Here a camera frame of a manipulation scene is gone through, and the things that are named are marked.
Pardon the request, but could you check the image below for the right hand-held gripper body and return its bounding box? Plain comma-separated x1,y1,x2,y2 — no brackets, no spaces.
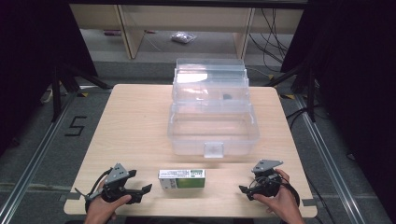
247,159,284,200

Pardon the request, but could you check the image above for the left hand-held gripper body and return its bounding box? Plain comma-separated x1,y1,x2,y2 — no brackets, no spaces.
84,162,143,205

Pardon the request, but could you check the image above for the green and white carton box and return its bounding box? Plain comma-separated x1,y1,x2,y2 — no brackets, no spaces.
158,168,206,191

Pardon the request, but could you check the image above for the clear plastic storage box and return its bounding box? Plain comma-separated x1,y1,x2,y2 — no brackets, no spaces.
166,58,262,160

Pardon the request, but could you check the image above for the person's right hand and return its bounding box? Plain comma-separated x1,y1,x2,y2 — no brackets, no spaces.
252,168,305,224

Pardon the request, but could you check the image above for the person's left hand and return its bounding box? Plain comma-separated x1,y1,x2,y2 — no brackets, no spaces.
83,179,133,224

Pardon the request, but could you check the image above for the black tape mark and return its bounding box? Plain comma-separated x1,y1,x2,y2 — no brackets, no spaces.
64,116,89,137

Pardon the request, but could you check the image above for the black metal stand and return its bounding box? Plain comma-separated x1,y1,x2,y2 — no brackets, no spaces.
49,60,112,123
263,60,320,123

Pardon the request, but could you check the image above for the black curtain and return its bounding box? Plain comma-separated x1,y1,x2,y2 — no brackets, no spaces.
0,0,99,157
279,0,396,216

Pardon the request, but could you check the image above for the clear plastic bag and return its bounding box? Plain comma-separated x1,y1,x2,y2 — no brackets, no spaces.
170,31,198,45

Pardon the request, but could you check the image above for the black cable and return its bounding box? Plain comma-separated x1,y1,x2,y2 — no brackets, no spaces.
84,167,114,213
279,178,302,207

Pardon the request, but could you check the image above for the aluminium floor rail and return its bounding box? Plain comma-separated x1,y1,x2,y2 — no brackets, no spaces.
0,90,78,224
293,92,372,224

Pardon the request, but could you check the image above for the bundle of black cables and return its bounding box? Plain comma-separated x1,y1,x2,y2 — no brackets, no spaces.
247,8,291,64

